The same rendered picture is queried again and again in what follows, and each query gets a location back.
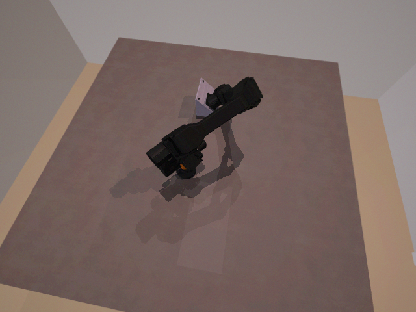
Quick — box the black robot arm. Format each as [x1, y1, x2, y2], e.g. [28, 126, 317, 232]
[146, 77, 263, 172]

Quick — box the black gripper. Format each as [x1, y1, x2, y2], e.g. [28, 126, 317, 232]
[159, 140, 207, 177]

